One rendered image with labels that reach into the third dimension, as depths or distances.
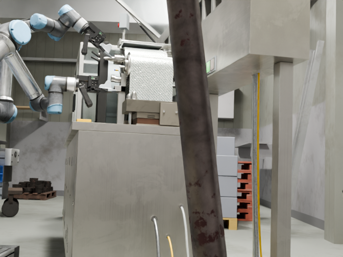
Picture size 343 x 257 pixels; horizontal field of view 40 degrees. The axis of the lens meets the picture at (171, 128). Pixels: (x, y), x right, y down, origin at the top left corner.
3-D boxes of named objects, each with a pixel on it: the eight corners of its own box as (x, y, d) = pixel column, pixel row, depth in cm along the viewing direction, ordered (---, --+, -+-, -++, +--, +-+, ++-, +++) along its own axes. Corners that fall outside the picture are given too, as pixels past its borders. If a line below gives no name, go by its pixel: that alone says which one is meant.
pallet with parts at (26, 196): (58, 197, 989) (59, 178, 992) (45, 200, 880) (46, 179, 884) (22, 195, 989) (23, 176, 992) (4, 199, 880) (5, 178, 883)
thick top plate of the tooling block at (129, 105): (121, 113, 245) (122, 102, 245) (195, 118, 254) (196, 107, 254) (126, 110, 229) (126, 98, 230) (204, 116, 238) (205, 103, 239)
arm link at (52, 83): (44, 93, 244) (45, 76, 244) (66, 94, 246) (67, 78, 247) (44, 90, 236) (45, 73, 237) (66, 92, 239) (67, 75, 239)
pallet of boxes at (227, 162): (231, 222, 624) (234, 138, 633) (237, 230, 550) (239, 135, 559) (147, 219, 630) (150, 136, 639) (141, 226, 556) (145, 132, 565)
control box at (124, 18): (119, 30, 319) (120, 16, 320) (128, 30, 318) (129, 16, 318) (116, 27, 312) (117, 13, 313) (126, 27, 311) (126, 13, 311)
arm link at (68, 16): (59, 14, 257) (69, 2, 254) (74, 28, 258) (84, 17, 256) (54, 15, 249) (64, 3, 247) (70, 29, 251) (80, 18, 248)
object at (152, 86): (128, 105, 250) (129, 71, 251) (171, 108, 255) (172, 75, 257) (128, 105, 250) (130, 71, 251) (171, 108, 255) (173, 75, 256)
